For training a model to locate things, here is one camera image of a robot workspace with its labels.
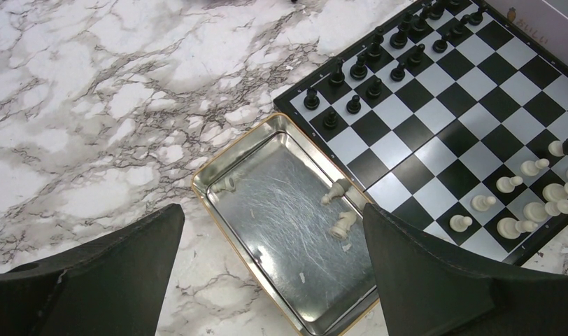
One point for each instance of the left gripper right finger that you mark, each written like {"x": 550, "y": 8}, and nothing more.
{"x": 428, "y": 286}

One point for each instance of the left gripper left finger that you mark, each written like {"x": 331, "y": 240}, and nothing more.
{"x": 112, "y": 285}

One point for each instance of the white pawn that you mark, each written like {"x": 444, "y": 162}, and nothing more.
{"x": 225, "y": 183}
{"x": 533, "y": 167}
{"x": 459, "y": 223}
{"x": 338, "y": 189}
{"x": 538, "y": 212}
{"x": 555, "y": 148}

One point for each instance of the white chess piece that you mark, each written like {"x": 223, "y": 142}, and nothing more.
{"x": 482, "y": 203}
{"x": 507, "y": 184}

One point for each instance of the white piece corner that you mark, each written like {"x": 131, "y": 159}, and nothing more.
{"x": 510, "y": 228}

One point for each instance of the white knight back row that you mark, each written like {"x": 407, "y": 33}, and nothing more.
{"x": 343, "y": 225}

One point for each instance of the gold tin with white pieces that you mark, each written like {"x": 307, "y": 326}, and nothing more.
{"x": 275, "y": 222}

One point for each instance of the empty silver metal tin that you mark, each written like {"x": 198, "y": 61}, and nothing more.
{"x": 544, "y": 21}

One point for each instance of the black and white chessboard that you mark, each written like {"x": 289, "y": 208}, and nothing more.
{"x": 434, "y": 106}

